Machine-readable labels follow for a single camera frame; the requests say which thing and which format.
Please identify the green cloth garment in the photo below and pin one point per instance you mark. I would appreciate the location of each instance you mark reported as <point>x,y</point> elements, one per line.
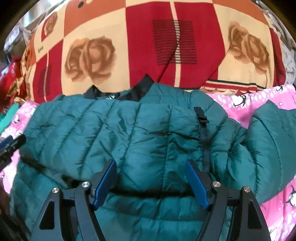
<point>8,117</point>

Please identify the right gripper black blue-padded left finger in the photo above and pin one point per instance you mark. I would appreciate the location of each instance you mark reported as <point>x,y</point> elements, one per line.
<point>62,210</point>

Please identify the red cloth pile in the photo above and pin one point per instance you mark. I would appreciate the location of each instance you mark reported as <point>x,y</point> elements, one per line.
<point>13,85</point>

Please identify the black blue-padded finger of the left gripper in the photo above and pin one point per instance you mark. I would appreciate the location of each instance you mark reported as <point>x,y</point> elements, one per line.
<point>6,142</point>

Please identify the dark green puffer jacket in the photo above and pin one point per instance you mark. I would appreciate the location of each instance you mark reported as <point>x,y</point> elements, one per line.
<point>143,148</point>

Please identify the red orange rose blanket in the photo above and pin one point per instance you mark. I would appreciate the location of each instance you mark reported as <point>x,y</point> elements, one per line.
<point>215,46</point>

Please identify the pink penguin print quilt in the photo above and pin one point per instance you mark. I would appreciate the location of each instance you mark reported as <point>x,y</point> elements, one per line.
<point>266,129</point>

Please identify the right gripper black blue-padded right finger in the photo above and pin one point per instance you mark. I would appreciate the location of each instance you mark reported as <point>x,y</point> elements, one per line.
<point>247,220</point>

